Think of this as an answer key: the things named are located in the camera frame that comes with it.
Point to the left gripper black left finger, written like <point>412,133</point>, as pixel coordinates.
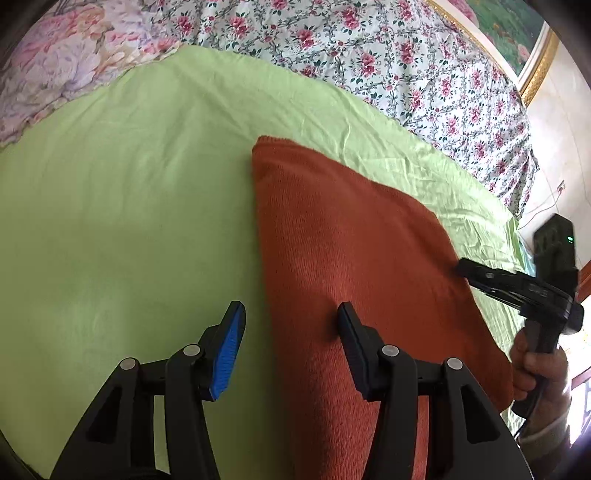
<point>147,420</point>

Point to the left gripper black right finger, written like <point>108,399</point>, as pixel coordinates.
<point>467,439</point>

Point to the rust orange knit sweater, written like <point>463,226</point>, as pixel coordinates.
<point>328,235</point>

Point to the person's right hand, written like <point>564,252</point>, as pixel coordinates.
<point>528,367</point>

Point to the light green bed sheet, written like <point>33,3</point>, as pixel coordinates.
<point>128,225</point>

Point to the gold framed landscape painting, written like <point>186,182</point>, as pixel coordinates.
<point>511,33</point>

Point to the white floral rose duvet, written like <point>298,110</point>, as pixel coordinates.
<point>402,57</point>

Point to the lilac floral pillowcase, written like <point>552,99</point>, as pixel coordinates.
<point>73,49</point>

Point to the black camera box green light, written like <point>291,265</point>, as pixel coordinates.
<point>554,254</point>

